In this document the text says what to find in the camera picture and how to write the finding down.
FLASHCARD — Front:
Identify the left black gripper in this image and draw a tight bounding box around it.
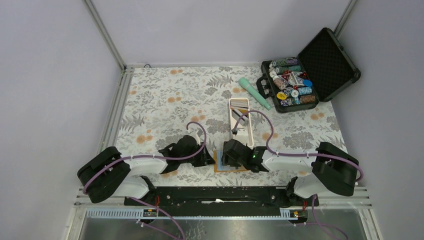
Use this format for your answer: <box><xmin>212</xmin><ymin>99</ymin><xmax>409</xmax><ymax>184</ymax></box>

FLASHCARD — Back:
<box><xmin>180</xmin><ymin>142</ymin><xmax>216</xmax><ymax>168</ymax></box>

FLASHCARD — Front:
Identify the orange leather card holder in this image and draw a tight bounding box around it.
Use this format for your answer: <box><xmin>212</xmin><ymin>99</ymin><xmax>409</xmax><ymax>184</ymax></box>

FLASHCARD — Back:
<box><xmin>213</xmin><ymin>150</ymin><xmax>247</xmax><ymax>173</ymax></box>

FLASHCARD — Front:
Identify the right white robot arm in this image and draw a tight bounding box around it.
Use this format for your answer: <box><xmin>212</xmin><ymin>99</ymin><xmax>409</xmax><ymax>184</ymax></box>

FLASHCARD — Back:
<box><xmin>221</xmin><ymin>139</ymin><xmax>361</xmax><ymax>206</ymax></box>

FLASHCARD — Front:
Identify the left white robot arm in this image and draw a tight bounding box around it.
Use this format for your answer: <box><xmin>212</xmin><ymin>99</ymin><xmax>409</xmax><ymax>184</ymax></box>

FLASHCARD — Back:
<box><xmin>77</xmin><ymin>135</ymin><xmax>215</xmax><ymax>206</ymax></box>

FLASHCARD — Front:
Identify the grey card in tray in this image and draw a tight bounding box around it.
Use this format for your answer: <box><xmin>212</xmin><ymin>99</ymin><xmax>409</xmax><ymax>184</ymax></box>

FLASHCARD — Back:
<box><xmin>231</xmin><ymin>108</ymin><xmax>249</xmax><ymax>126</ymax></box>

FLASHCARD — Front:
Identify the cards stack in tray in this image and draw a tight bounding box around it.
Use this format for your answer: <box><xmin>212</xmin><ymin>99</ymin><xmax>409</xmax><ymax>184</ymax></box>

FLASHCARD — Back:
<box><xmin>230</xmin><ymin>99</ymin><xmax>249</xmax><ymax>109</ymax></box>

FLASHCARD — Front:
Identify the white plastic tray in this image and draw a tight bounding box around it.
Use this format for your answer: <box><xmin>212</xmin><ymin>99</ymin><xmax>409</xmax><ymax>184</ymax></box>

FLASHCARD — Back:
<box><xmin>228</xmin><ymin>97</ymin><xmax>254</xmax><ymax>149</ymax></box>

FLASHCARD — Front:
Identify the black poker chip case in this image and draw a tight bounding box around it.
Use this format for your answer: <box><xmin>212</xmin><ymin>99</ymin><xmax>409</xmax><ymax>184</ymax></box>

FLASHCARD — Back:
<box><xmin>256</xmin><ymin>27</ymin><xmax>361</xmax><ymax>113</ymax></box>

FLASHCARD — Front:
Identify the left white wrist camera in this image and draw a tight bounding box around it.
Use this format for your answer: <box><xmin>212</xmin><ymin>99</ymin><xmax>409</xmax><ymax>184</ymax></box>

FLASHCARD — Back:
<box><xmin>188</xmin><ymin>130</ymin><xmax>203</xmax><ymax>140</ymax></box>

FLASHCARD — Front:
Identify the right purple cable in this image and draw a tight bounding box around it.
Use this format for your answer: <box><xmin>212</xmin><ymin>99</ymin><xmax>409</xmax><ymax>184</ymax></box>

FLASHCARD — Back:
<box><xmin>231</xmin><ymin>110</ymin><xmax>365</xmax><ymax>239</ymax></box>

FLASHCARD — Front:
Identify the purple cable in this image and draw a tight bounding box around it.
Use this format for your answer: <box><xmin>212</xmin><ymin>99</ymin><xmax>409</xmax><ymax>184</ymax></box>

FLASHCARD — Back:
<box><xmin>231</xmin><ymin>110</ymin><xmax>365</xmax><ymax>239</ymax></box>
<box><xmin>82</xmin><ymin>121</ymin><xmax>208</xmax><ymax>240</ymax></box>

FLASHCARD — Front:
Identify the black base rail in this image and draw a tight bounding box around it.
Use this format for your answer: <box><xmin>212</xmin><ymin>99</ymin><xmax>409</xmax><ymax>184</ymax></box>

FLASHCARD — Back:
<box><xmin>124</xmin><ymin>186</ymin><xmax>320</xmax><ymax>218</ymax></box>

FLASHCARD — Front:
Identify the mint green handle tool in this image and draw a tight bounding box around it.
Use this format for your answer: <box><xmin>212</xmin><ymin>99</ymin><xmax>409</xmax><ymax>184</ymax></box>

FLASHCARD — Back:
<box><xmin>238</xmin><ymin>77</ymin><xmax>271</xmax><ymax>110</ymax></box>

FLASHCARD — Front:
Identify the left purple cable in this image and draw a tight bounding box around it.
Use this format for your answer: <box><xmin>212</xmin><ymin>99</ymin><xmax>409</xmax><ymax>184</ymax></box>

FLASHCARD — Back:
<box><xmin>82</xmin><ymin>121</ymin><xmax>208</xmax><ymax>240</ymax></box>

